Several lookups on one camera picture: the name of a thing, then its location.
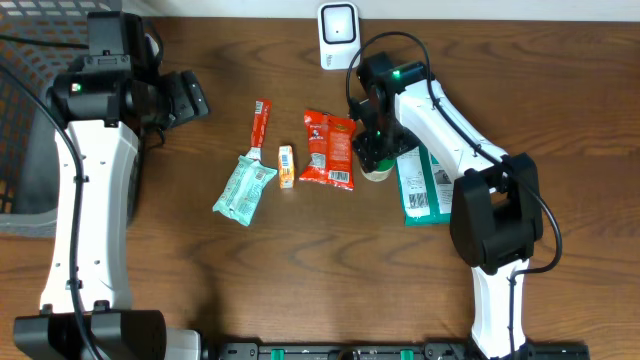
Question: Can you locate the green lid white jar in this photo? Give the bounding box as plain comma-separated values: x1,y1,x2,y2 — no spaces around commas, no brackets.
360,159,396,182

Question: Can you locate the orange red snack pouch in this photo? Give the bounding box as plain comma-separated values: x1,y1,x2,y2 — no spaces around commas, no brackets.
299,110,356,191

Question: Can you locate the green snack packet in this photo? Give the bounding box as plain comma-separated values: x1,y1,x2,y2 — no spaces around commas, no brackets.
396,145,453,227

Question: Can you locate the red snack stick packet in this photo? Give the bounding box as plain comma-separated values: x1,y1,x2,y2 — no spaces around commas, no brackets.
246,99,272,161

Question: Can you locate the small orange juice box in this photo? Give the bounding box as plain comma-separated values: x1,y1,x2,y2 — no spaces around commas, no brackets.
278,145,295,189

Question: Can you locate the pale green wipes packet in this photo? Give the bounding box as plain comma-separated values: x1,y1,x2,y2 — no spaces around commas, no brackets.
212,155,277,227

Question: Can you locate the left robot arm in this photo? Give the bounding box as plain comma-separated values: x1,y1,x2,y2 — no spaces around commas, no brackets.
13,11,213,360

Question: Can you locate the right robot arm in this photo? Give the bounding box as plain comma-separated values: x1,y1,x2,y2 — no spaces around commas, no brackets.
347,52,545,359

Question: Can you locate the white barcode scanner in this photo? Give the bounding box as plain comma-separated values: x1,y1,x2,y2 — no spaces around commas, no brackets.
317,1,361,70

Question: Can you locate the grey plastic mesh basket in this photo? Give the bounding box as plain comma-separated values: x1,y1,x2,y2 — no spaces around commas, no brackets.
1,1,147,237

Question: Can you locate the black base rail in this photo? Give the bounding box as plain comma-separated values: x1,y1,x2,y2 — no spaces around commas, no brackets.
216,342,591,360

